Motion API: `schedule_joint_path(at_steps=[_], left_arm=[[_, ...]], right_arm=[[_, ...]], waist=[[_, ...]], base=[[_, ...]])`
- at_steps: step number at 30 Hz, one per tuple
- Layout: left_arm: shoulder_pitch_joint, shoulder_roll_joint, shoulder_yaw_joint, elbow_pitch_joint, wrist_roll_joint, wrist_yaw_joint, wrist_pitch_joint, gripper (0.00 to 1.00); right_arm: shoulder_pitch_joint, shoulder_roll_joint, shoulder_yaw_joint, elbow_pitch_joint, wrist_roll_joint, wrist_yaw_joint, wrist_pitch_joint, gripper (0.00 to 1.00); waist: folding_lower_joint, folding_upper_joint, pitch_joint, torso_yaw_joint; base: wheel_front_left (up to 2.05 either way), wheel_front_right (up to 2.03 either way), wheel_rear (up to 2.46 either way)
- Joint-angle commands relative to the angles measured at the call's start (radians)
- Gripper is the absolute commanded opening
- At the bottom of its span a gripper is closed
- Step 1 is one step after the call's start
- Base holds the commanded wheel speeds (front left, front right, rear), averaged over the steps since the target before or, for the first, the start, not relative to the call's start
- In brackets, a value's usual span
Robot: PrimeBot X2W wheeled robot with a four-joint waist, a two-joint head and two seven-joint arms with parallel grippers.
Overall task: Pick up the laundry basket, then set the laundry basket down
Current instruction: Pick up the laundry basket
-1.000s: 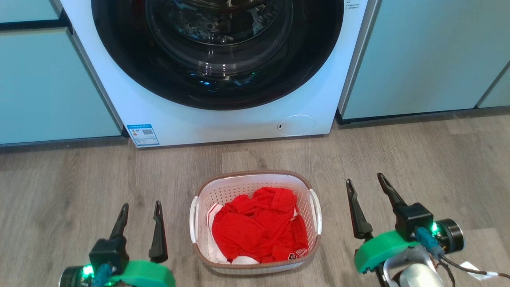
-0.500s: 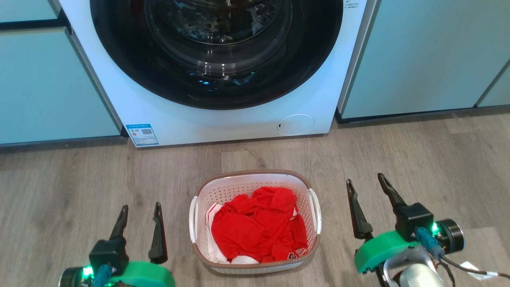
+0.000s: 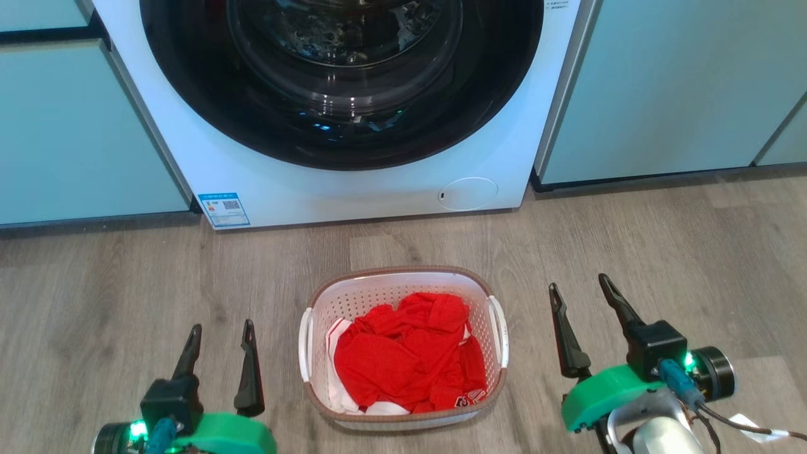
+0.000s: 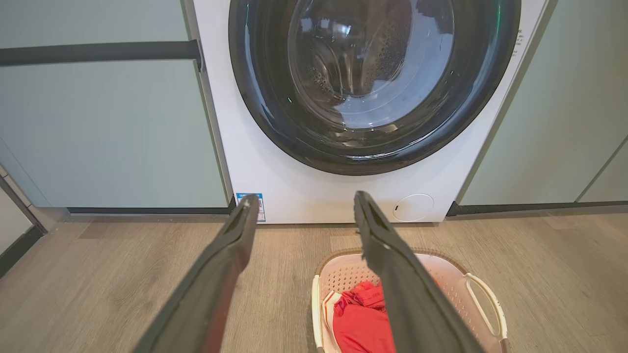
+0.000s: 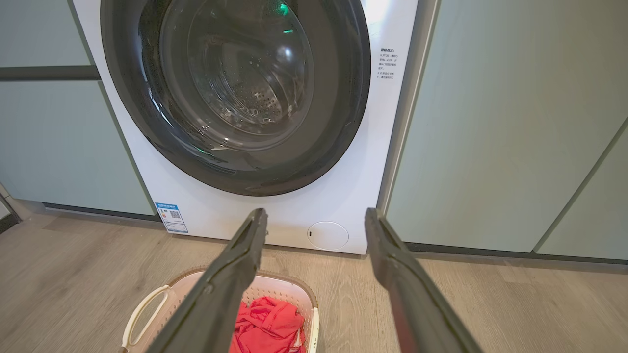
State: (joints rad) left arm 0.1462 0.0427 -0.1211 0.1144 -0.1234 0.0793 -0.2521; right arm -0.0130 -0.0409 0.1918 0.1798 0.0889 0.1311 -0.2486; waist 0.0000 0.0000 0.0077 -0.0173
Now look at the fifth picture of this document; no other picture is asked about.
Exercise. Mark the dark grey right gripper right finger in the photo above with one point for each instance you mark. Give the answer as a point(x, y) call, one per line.
point(417, 304)

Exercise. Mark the white front-load washing machine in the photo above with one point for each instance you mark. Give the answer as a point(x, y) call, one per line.
point(338, 186)

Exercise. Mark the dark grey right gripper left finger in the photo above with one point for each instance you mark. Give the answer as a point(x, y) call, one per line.
point(216, 299)

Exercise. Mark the pale green tall cabinet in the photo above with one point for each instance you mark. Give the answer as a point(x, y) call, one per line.
point(510, 127)

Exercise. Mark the pale green cabinet with drawers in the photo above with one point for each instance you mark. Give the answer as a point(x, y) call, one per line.
point(54, 137)

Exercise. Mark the red garment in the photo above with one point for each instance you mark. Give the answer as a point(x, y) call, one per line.
point(267, 326)

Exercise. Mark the cream plastic laundry basket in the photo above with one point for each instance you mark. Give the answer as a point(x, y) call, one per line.
point(287, 290)

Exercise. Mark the blue energy label sticker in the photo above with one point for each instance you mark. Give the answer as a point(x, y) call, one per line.
point(171, 217)

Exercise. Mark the dark round washing machine door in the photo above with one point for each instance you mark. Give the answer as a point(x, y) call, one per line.
point(235, 93)

